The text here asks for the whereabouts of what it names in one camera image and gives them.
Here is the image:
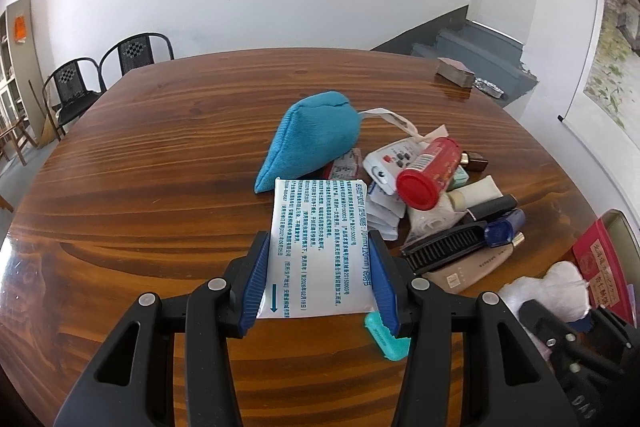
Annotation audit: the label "red white printed packet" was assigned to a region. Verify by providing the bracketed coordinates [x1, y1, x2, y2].
[322, 148, 363, 182]

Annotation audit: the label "cream tube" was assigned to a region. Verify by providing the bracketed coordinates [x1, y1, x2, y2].
[445, 176, 503, 210]

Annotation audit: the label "wooden desktop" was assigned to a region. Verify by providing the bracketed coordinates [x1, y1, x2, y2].
[0, 48, 613, 427]

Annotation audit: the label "white remote control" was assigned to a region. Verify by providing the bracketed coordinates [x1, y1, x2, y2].
[364, 138, 433, 198]

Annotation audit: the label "teal ridged plastic piece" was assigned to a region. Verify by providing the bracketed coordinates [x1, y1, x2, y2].
[363, 311, 411, 362]

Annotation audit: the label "glass door cabinet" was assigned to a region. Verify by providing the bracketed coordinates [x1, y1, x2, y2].
[0, 0, 46, 142]

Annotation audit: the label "red cylindrical canister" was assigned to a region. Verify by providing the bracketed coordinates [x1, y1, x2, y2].
[396, 137, 463, 209]

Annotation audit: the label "strip of white sachets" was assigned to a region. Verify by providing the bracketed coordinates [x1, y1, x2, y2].
[367, 184, 408, 242]

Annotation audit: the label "black metal chair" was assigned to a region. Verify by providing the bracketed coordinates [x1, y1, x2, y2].
[98, 33, 176, 94]
[41, 57, 103, 142]

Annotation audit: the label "black comb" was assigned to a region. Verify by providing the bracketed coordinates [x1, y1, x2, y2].
[400, 219, 488, 275]

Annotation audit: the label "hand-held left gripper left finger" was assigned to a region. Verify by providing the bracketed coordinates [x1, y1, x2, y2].
[52, 231, 273, 427]

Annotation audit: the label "brown small bottle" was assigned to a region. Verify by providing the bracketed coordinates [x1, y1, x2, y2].
[461, 150, 490, 172]

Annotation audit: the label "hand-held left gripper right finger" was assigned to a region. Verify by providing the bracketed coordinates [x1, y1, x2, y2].
[367, 234, 568, 427]

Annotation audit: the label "beige tube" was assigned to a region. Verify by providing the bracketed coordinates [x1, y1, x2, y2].
[422, 232, 526, 294]

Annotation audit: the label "card deck box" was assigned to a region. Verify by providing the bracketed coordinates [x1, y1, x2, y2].
[436, 57, 475, 86]

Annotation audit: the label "plastic white roll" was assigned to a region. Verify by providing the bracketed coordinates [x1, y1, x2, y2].
[402, 197, 473, 248]

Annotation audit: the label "blue fabric pouch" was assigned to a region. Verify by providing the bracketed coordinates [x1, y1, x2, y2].
[255, 91, 362, 195]

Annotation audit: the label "hanging scroll painting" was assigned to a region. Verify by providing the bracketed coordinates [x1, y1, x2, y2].
[557, 0, 640, 148]

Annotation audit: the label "wooden chair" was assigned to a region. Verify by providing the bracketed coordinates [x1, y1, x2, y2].
[0, 104, 38, 168]

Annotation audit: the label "red tin box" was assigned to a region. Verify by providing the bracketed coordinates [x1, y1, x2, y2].
[571, 209, 640, 330]

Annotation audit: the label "white ribbon strap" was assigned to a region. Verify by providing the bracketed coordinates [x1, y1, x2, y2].
[359, 108, 418, 142]

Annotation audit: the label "black tube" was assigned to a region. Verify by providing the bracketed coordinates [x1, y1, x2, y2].
[465, 194, 518, 222]

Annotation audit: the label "broom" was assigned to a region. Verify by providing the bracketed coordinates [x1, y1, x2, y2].
[27, 79, 53, 148]

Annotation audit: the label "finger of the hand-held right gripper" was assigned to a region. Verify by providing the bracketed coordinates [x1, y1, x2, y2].
[517, 299, 591, 358]

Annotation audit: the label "foil tray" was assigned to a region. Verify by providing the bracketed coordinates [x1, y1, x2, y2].
[472, 76, 505, 98]

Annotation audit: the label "white plastic bag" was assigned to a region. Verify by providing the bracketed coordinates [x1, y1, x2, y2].
[497, 261, 593, 323]

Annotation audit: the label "grey stairs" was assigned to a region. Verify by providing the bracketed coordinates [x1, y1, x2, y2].
[370, 4, 538, 108]

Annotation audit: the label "dark blue bottle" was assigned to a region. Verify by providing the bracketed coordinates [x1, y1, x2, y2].
[482, 208, 526, 245]

